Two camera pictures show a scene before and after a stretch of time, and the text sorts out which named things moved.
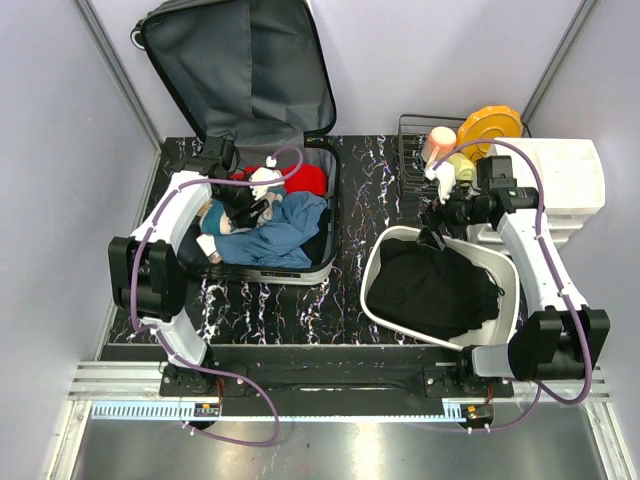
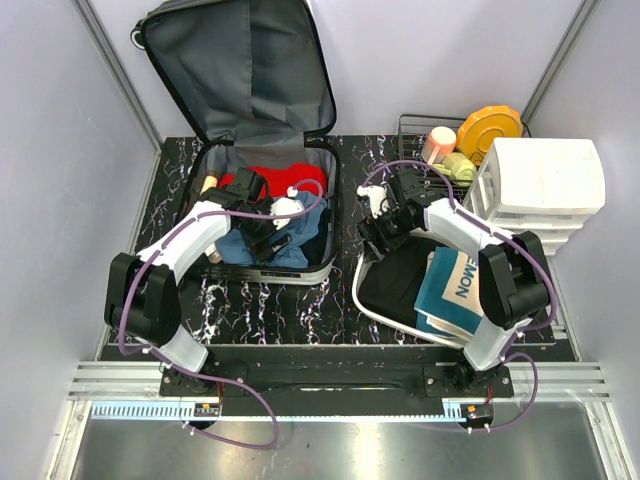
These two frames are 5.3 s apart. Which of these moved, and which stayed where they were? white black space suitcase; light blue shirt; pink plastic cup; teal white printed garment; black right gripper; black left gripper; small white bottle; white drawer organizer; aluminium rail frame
Moved: black left gripper; teal white printed garment; black right gripper
Stayed: pink plastic cup; small white bottle; light blue shirt; white drawer organizer; white black space suitcase; aluminium rail frame
